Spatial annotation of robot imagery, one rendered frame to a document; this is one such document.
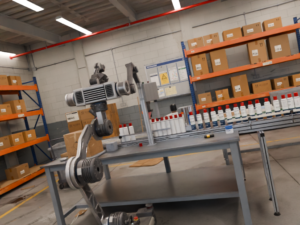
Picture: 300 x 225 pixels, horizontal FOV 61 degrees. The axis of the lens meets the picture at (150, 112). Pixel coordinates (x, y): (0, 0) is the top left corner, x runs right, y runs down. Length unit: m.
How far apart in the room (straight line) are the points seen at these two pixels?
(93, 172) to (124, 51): 5.97
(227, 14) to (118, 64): 3.24
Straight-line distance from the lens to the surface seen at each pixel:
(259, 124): 2.68
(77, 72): 8.09
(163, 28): 7.44
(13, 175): 6.55
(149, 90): 2.68
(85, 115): 6.33
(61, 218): 3.23
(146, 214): 2.56
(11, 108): 6.76
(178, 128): 2.76
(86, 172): 1.91
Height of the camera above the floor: 1.31
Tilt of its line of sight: 3 degrees down
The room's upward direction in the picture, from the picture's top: 12 degrees counter-clockwise
